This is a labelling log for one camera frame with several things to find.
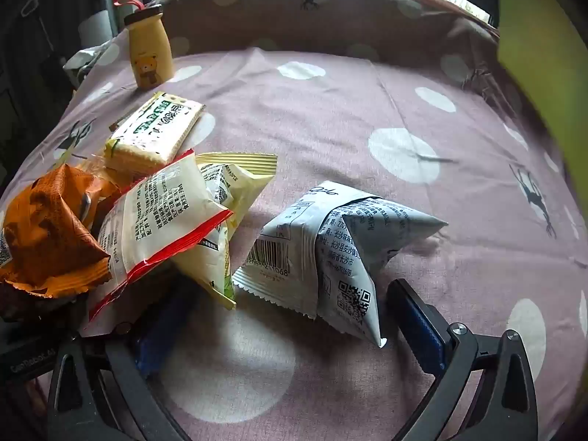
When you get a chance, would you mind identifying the white crumpled cloth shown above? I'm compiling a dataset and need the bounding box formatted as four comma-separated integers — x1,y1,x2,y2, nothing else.
63,42,116,80

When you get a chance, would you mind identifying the pink dotted blanket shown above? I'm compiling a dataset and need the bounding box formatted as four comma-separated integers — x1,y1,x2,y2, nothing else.
0,0,588,441

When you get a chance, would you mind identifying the grey white snack packet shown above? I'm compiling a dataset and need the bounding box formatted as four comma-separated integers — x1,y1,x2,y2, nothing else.
232,180,448,349

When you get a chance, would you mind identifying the green white cracker packet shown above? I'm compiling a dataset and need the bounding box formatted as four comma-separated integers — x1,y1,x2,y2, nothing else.
89,92,207,189

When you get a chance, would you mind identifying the yellow bear bottle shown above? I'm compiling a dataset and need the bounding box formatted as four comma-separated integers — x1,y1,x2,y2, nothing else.
112,0,175,90

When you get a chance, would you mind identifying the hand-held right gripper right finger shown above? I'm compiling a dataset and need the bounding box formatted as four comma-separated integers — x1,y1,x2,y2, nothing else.
386,278,538,441

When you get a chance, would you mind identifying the yellow green snack packet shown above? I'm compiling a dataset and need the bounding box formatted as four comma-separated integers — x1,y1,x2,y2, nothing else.
172,151,279,311

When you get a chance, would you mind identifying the green cardboard box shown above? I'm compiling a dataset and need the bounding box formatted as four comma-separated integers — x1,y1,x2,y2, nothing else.
496,0,588,203

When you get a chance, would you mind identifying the white rounded object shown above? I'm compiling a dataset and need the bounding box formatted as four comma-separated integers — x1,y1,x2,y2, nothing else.
78,9,113,49

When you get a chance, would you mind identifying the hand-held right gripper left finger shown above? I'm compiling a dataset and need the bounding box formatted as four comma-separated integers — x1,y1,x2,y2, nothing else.
46,280,203,441

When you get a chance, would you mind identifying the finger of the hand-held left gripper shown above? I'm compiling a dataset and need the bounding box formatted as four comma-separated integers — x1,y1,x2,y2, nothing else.
78,190,104,235

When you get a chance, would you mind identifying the orange snack packet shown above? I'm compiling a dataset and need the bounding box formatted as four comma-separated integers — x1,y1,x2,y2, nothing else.
0,163,122,299

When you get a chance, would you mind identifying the red-trimmed snack packet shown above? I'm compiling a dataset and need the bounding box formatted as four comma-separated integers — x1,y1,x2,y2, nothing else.
87,149,235,325

